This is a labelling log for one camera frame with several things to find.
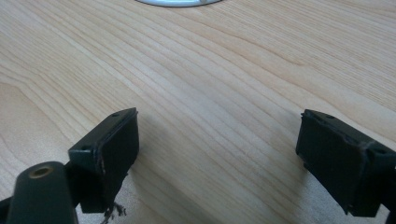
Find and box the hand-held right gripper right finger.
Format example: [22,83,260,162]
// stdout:
[295,108,396,217]

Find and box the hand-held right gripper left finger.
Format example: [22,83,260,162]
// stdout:
[67,107,140,224]

